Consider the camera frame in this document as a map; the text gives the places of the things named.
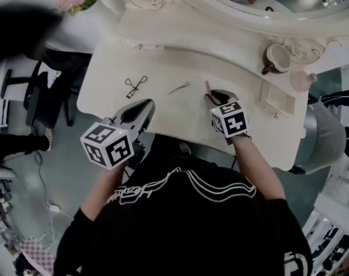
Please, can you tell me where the grey shell chair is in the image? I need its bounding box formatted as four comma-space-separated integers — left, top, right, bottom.
289, 102, 347, 175

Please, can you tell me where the white vanity dressing table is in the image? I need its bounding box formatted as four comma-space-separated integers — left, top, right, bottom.
76, 0, 349, 172

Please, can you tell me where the black office chair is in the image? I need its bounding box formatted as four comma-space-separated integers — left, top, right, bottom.
0, 50, 91, 128

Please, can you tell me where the person's right forearm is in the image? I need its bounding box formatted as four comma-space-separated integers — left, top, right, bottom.
233, 136, 286, 204

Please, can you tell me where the white vase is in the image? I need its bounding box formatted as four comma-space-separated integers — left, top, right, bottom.
99, 0, 126, 16

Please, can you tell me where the person's black printed shirt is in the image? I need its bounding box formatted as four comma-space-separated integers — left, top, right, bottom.
53, 133, 313, 276

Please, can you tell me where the white floor cable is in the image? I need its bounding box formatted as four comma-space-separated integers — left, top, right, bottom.
33, 151, 63, 241

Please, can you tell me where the thin metal hair clip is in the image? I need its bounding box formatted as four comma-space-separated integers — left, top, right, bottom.
167, 81, 191, 95

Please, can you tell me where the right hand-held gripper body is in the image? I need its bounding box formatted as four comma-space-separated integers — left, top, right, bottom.
210, 99, 252, 145

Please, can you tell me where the brown and white mug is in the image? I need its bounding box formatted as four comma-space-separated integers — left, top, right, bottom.
261, 43, 292, 76

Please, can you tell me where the white drawer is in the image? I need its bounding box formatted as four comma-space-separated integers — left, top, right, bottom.
256, 80, 296, 120

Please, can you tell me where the black eyelash curler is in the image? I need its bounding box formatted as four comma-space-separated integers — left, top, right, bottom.
124, 75, 148, 99

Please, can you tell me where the pink checkered cloth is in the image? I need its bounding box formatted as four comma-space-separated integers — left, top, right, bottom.
18, 239, 59, 274

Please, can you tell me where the white display shelf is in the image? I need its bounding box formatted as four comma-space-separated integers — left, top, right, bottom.
302, 168, 349, 276

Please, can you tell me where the person's left forearm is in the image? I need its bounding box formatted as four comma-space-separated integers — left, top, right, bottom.
80, 165, 126, 221

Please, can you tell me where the pink glass bottle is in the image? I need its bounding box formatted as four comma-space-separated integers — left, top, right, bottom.
289, 70, 318, 93

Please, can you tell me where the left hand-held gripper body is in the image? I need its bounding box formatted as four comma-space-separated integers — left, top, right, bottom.
79, 116, 148, 171

